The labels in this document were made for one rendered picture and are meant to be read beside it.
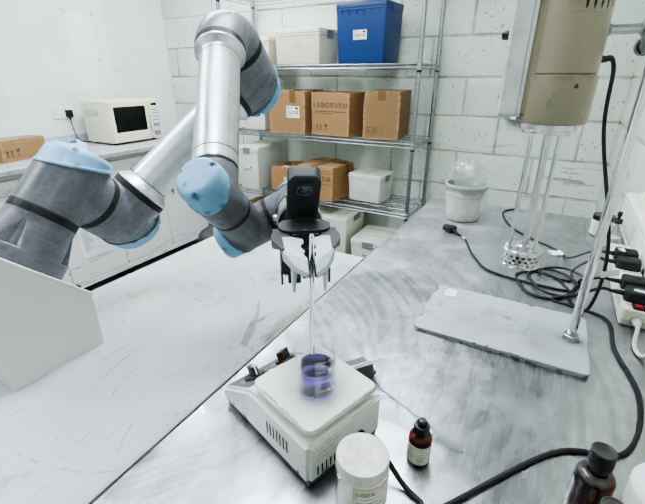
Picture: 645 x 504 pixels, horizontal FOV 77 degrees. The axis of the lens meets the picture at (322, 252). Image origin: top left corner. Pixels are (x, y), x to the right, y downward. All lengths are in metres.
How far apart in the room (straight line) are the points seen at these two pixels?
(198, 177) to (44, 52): 3.00
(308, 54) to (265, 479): 2.52
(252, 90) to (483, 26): 2.07
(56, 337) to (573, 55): 0.91
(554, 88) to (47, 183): 0.82
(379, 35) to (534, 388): 2.23
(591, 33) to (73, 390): 0.93
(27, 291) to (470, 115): 2.55
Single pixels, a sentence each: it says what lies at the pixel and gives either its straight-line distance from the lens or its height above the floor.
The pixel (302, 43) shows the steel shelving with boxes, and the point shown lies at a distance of 2.82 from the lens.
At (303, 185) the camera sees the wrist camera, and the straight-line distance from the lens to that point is 0.55.
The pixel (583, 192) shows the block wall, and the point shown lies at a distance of 2.87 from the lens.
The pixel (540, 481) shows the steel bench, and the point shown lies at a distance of 0.64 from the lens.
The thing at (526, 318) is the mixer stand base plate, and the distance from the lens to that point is 0.93.
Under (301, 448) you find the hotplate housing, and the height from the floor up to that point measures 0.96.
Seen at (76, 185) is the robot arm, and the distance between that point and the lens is 0.83.
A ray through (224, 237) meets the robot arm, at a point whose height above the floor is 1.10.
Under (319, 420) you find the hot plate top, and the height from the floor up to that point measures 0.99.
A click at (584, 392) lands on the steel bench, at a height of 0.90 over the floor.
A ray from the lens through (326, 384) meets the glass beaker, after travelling 0.52.
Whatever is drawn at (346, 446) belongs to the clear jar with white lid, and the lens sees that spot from 0.50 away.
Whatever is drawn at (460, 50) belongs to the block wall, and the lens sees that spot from 2.86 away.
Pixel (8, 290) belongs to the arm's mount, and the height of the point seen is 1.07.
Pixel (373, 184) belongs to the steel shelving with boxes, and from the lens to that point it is 2.75.
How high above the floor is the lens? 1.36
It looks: 24 degrees down
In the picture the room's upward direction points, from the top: straight up
